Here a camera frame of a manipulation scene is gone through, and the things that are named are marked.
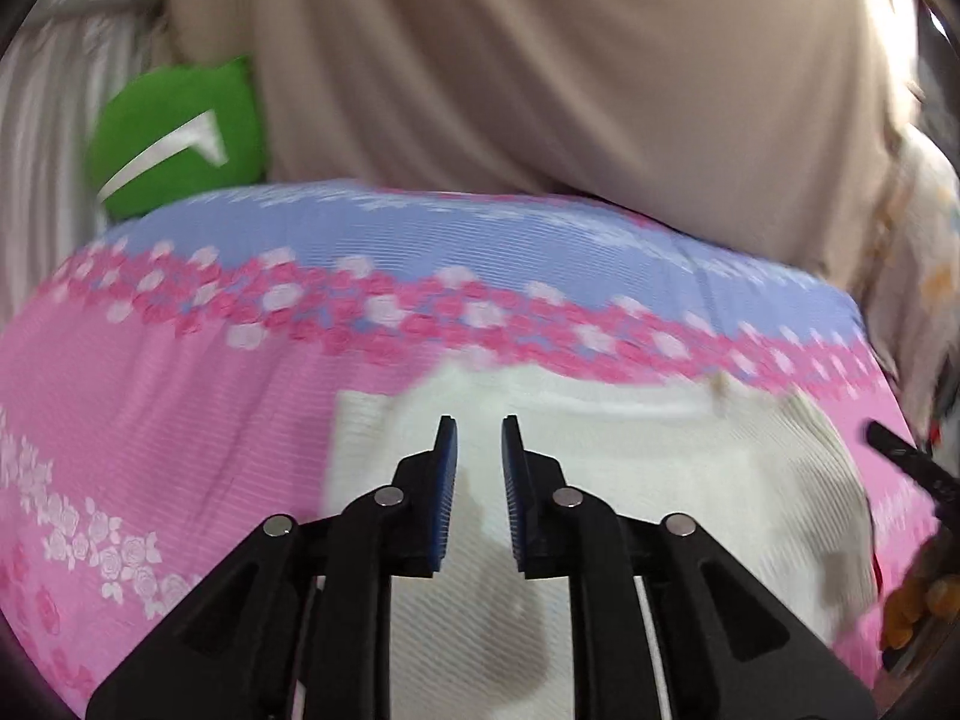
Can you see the pink floral bed sheet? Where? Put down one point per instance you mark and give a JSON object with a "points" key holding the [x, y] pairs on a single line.
{"points": [[187, 390]]}

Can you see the beige draped cloth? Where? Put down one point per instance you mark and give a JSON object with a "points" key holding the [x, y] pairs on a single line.
{"points": [[525, 52]]}

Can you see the white striped curtain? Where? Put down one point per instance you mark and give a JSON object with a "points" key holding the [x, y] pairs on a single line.
{"points": [[45, 127]]}

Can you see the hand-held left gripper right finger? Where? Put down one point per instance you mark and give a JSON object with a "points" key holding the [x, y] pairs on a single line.
{"points": [[517, 495]]}

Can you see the white red black knit sweater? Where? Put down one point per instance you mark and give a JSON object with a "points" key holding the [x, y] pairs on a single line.
{"points": [[675, 450]]}

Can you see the cream floral blanket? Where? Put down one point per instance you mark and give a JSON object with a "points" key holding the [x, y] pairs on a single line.
{"points": [[922, 255]]}

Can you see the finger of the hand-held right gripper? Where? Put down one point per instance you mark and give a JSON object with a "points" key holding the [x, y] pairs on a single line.
{"points": [[907, 461]]}

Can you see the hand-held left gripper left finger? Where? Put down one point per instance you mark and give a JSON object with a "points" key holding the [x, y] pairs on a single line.
{"points": [[446, 495]]}

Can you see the green pillow with white mark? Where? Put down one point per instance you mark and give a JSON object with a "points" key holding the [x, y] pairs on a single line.
{"points": [[165, 112]]}

